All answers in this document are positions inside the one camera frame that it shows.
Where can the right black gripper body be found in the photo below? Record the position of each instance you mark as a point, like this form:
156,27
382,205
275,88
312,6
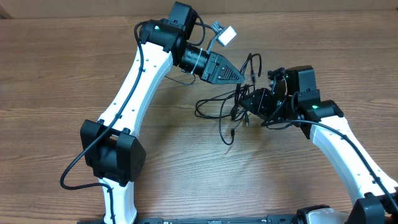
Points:
270,107

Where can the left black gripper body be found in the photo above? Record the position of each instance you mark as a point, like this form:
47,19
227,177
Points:
211,67

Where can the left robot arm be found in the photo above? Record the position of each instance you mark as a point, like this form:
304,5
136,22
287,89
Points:
110,144

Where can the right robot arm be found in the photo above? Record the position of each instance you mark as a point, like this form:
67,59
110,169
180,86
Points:
293,99

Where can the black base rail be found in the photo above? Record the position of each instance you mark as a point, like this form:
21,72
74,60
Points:
269,219

